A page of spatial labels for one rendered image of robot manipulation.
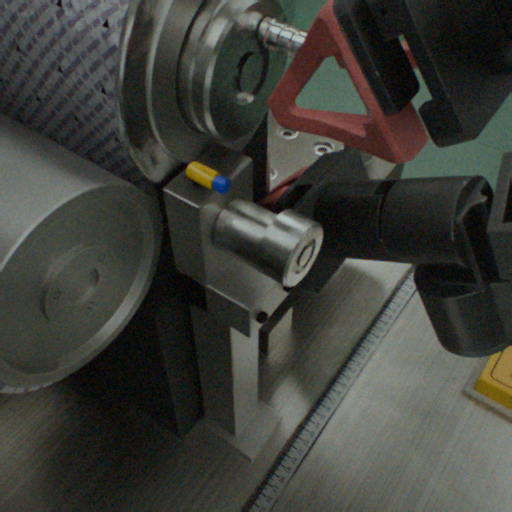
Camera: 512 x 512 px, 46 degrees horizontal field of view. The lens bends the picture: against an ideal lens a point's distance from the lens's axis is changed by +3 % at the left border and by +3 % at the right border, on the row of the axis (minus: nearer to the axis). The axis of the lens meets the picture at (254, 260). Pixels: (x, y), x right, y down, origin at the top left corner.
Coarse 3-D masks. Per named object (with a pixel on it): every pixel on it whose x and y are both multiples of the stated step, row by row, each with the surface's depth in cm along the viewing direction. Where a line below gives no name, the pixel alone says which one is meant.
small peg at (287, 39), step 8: (264, 24) 29; (272, 24) 29; (280, 24) 29; (288, 24) 29; (264, 32) 29; (272, 32) 29; (280, 32) 29; (288, 32) 29; (296, 32) 29; (304, 32) 29; (264, 40) 29; (272, 40) 29; (280, 40) 29; (288, 40) 29; (296, 40) 29; (272, 48) 30; (280, 48) 29; (288, 48) 29; (296, 48) 29; (288, 56) 29
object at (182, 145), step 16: (176, 0) 26; (192, 0) 27; (176, 16) 27; (192, 16) 28; (160, 32) 27; (176, 32) 27; (160, 48) 27; (176, 48) 28; (160, 64) 27; (160, 80) 28; (160, 96) 28; (160, 112) 29; (176, 112) 30; (160, 128) 29; (176, 128) 31; (160, 144) 30; (176, 144) 31; (192, 144) 32; (208, 144) 34; (224, 144) 35; (176, 160) 32; (192, 160) 33
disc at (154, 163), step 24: (144, 0) 25; (288, 0) 35; (144, 24) 26; (120, 48) 26; (144, 48) 26; (120, 72) 26; (144, 72) 27; (120, 96) 27; (144, 96) 28; (120, 120) 27; (144, 120) 29; (144, 144) 29; (240, 144) 37; (144, 168) 30; (168, 168) 32
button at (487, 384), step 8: (504, 352) 58; (488, 360) 57; (496, 360) 57; (504, 360) 57; (488, 368) 57; (496, 368) 57; (504, 368) 57; (480, 376) 56; (488, 376) 56; (496, 376) 56; (504, 376) 56; (480, 384) 56; (488, 384) 56; (496, 384) 56; (504, 384) 56; (480, 392) 57; (488, 392) 57; (496, 392) 56; (504, 392) 55; (496, 400) 57; (504, 400) 56
